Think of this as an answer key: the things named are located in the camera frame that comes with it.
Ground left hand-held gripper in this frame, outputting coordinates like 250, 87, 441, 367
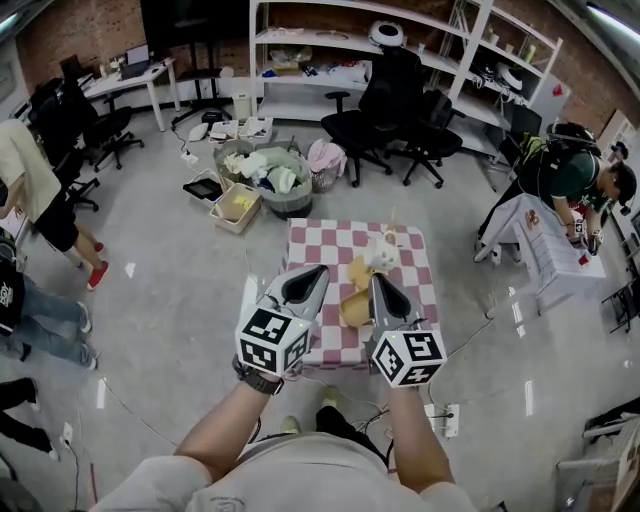
235, 264, 331, 380

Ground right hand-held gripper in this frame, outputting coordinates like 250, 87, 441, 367
363, 273, 448, 388

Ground tan rectangular tray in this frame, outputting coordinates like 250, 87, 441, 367
339, 292, 374, 327

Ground person's left forearm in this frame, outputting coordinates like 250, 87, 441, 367
174, 384, 284, 484

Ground person's right forearm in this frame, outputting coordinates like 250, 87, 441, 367
387, 384, 456, 489

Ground black wristwatch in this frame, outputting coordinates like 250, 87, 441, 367
233, 367, 285, 397

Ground wooden mug tree stand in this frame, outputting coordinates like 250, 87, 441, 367
347, 207, 409, 292

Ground person's black trousers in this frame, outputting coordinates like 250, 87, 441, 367
249, 404, 389, 461

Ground white patterned mug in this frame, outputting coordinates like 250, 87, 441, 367
367, 238, 401, 274

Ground checkered cloth table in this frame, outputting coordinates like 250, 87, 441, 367
284, 218, 441, 370

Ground beige plastic bin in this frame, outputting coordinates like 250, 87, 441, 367
209, 182, 263, 235

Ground grey laundry basket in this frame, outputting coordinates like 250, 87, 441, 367
257, 144, 315, 220

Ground person's white t-shirt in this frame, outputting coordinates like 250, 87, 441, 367
94, 432, 481, 512

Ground white tray with black tablet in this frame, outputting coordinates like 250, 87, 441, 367
182, 168, 225, 210

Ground white side table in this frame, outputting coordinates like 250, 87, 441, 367
473, 192, 607, 317

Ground basket of pink clothes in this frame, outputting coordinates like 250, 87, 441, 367
306, 139, 348, 194

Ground woven basket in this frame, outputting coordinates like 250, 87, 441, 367
213, 139, 257, 189

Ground white storage bin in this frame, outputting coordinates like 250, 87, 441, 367
208, 118, 241, 144
238, 117, 275, 143

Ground white wooden rack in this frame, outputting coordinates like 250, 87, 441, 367
557, 399, 640, 512

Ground white shelving unit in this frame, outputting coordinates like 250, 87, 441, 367
248, 0, 564, 157

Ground white office desk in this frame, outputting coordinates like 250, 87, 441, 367
82, 56, 182, 133

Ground white round device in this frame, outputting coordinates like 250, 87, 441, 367
494, 62, 526, 91
368, 19, 407, 50

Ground grey laptop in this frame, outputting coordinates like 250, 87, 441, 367
119, 44, 151, 81

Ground black monitor stand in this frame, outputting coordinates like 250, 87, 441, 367
139, 0, 251, 129

